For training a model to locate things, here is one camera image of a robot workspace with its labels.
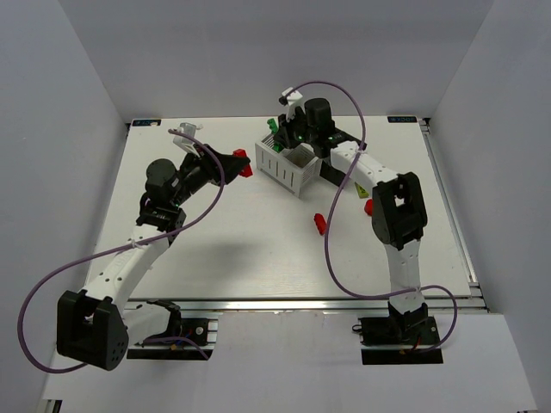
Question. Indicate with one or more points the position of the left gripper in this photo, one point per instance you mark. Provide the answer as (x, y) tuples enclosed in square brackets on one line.
[(213, 163)]

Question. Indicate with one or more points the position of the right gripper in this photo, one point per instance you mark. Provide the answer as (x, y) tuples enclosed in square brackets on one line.
[(283, 130)]

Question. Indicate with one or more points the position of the green lego plate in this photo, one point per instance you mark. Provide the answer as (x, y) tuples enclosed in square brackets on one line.
[(273, 125)]

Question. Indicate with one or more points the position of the red rounded lego brick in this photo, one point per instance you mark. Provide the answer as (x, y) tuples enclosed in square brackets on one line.
[(368, 208)]

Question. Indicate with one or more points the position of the red curved lego brick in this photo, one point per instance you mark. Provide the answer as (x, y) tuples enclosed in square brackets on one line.
[(320, 223)]

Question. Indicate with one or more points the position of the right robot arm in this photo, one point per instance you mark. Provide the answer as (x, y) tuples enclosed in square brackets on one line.
[(398, 213)]

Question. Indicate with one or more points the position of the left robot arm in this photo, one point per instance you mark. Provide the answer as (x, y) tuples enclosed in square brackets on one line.
[(93, 325)]

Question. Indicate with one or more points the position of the white slotted container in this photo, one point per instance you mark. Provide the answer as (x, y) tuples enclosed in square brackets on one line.
[(291, 168)]

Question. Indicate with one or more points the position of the yellow green long brick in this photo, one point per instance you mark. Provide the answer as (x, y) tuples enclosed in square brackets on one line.
[(362, 192)]

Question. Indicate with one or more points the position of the left blue table label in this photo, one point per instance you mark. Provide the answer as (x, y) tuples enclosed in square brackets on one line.
[(146, 122)]

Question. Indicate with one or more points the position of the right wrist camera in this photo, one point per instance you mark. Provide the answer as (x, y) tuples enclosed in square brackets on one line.
[(291, 99)]

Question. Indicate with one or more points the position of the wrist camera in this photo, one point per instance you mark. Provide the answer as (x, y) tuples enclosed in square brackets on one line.
[(291, 99), (182, 137)]

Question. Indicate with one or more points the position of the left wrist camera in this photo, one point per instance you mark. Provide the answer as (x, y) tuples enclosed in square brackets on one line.
[(182, 137)]

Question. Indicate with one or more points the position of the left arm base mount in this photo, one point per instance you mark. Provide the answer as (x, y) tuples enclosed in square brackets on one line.
[(160, 330)]

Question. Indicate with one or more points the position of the aluminium table rail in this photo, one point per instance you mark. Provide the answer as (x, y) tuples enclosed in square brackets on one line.
[(436, 304)]

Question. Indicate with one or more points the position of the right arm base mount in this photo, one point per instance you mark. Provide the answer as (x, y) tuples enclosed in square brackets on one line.
[(383, 343)]

